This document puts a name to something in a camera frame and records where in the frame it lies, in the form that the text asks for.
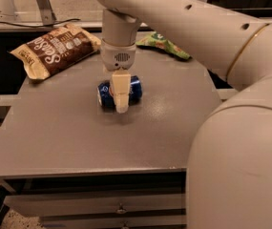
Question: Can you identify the blue pepsi can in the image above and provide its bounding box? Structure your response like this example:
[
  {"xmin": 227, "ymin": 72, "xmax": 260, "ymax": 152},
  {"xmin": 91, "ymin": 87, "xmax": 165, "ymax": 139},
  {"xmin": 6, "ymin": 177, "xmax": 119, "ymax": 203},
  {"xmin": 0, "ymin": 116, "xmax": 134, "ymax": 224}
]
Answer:
[{"xmin": 97, "ymin": 75, "xmax": 142, "ymax": 108}]

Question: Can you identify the grey drawer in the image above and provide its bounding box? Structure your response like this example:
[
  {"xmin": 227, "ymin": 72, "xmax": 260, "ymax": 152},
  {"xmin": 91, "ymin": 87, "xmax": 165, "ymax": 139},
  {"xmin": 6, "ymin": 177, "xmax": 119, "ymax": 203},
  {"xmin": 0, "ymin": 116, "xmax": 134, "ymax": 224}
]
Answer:
[
  {"xmin": 40, "ymin": 215, "xmax": 187, "ymax": 229},
  {"xmin": 5, "ymin": 194, "xmax": 185, "ymax": 217}
]

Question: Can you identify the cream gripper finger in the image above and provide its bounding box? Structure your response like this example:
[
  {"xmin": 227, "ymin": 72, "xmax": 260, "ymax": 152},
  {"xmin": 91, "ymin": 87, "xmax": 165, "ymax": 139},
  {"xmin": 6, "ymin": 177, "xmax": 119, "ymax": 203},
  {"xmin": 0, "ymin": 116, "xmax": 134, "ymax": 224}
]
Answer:
[{"xmin": 110, "ymin": 70, "xmax": 131, "ymax": 114}]

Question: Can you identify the lower grey drawer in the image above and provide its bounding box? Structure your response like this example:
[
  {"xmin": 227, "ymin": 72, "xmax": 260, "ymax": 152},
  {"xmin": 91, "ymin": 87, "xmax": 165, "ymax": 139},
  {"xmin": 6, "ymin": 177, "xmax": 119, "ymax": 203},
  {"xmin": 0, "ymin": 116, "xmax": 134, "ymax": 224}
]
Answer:
[{"xmin": 40, "ymin": 215, "xmax": 187, "ymax": 229}]

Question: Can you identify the upper grey drawer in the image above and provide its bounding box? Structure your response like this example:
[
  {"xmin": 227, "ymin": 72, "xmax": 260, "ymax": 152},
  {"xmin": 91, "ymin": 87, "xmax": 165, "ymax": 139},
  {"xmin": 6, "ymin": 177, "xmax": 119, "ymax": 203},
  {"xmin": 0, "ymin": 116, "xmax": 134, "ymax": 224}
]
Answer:
[{"xmin": 5, "ymin": 194, "xmax": 185, "ymax": 217}]

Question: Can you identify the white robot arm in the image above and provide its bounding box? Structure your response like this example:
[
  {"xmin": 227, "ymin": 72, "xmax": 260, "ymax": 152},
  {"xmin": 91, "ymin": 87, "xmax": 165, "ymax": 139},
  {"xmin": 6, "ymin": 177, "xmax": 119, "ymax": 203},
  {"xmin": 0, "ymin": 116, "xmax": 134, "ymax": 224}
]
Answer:
[{"xmin": 97, "ymin": 0, "xmax": 272, "ymax": 229}]

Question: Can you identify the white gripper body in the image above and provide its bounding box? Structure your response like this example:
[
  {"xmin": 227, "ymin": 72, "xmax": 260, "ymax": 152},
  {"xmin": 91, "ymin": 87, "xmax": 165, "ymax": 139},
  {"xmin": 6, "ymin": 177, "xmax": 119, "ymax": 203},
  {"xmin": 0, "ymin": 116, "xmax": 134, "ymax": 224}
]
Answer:
[{"xmin": 100, "ymin": 40, "xmax": 136, "ymax": 72}]

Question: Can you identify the metal rail frame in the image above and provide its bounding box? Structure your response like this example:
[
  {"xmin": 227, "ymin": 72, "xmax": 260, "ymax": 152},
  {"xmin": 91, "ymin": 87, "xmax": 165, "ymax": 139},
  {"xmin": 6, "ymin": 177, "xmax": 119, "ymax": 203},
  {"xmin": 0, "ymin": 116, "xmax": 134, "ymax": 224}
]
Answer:
[{"xmin": 0, "ymin": 0, "xmax": 272, "ymax": 33}]

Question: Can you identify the brown white chip bag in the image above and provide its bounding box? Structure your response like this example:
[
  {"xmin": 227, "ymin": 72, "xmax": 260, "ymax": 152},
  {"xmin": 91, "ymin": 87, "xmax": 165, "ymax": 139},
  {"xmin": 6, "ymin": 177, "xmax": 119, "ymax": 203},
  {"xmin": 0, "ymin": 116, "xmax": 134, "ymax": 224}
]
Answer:
[{"xmin": 10, "ymin": 24, "xmax": 101, "ymax": 81}]

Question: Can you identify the grey drawer cabinet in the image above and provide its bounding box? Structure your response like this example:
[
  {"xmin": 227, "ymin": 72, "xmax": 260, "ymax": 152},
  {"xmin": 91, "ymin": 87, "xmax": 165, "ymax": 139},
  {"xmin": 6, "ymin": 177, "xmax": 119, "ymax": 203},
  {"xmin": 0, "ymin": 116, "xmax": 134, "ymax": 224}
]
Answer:
[{"xmin": 0, "ymin": 50, "xmax": 220, "ymax": 219}]

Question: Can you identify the green snack bag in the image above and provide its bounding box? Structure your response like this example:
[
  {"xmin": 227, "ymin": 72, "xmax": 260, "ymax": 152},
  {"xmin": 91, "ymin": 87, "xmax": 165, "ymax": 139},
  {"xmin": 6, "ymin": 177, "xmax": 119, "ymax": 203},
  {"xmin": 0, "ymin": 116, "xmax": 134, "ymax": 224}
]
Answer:
[{"xmin": 136, "ymin": 31, "xmax": 190, "ymax": 60}]

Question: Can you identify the black cable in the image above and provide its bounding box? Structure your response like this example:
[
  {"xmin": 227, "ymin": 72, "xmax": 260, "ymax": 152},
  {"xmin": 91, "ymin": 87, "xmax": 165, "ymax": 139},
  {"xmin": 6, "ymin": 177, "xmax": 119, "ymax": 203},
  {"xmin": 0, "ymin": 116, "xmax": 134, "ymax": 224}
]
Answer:
[{"xmin": 0, "ymin": 18, "xmax": 82, "ymax": 30}]

